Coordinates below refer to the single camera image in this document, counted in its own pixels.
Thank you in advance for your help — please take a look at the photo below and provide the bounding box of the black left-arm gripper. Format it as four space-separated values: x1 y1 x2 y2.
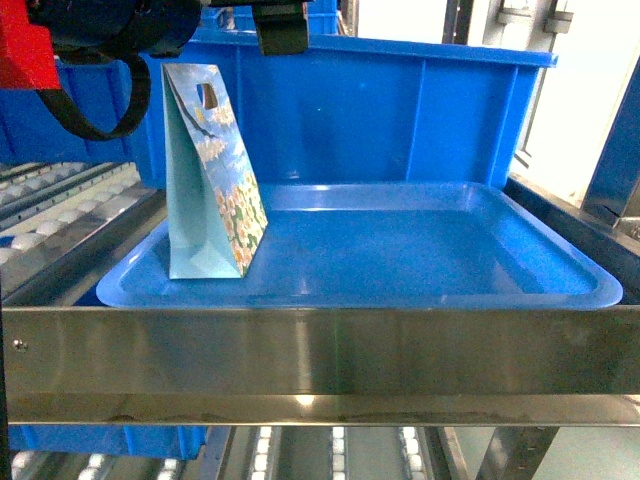
27 0 200 63

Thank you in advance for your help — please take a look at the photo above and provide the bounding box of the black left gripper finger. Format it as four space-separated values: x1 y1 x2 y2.
252 1 309 56

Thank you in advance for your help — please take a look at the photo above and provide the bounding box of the shallow blue plastic tray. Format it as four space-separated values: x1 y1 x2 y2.
97 183 623 310

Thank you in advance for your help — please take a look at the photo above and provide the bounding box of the stainless steel flow rack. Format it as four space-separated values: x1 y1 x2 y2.
0 0 640 480

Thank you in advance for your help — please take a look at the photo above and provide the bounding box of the large blue plastic bin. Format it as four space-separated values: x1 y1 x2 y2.
133 28 559 191

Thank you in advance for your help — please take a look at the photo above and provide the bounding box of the flower gift bag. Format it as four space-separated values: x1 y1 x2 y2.
161 63 268 280

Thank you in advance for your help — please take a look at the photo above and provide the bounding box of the black cable loop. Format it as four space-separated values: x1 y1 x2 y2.
35 52 152 142

